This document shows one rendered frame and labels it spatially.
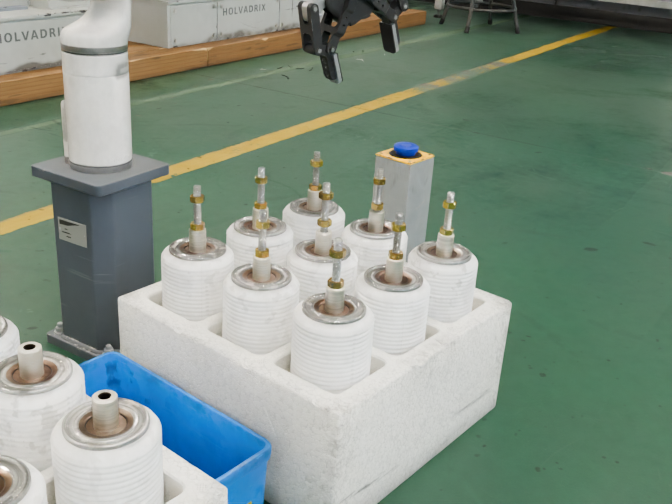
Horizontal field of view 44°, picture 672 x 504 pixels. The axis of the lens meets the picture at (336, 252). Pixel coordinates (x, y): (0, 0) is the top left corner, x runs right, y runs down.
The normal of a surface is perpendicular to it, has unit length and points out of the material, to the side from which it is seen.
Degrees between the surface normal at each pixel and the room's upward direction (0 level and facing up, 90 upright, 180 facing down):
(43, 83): 90
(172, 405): 88
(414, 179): 90
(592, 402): 0
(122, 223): 90
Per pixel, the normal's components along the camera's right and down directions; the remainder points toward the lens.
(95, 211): 0.18, 0.40
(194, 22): 0.84, 0.26
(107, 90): 0.54, 0.36
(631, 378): 0.06, -0.92
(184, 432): -0.63, 0.24
